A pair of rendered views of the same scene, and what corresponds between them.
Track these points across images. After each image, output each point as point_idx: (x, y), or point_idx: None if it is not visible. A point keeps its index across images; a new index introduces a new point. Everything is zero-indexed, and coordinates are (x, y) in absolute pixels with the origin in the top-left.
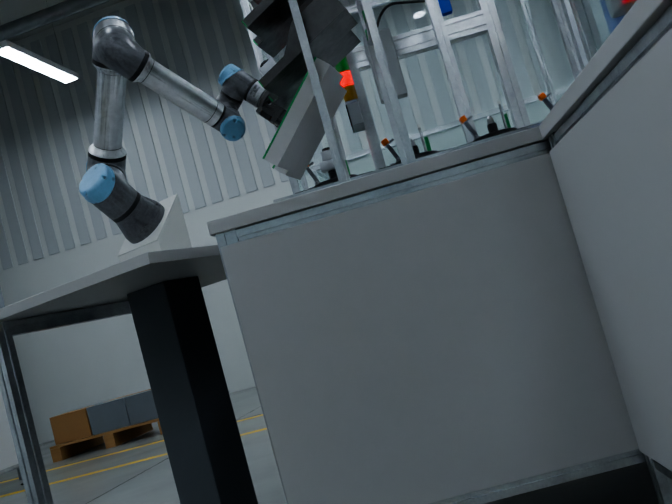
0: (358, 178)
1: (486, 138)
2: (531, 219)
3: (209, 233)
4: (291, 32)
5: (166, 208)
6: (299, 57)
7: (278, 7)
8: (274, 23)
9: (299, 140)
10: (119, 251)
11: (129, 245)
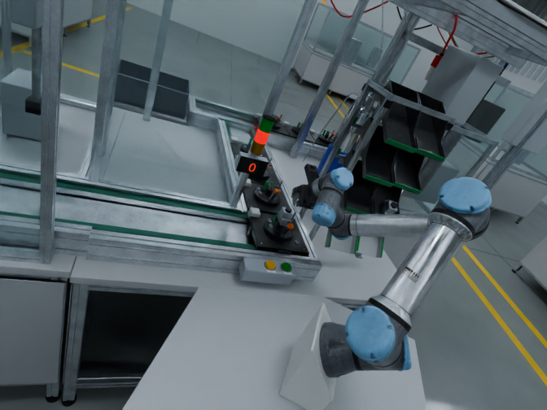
0: (387, 255)
1: (286, 185)
2: None
3: (417, 307)
4: (401, 190)
5: (328, 321)
6: (391, 200)
7: (407, 174)
8: (397, 177)
9: (368, 237)
10: (331, 395)
11: (332, 380)
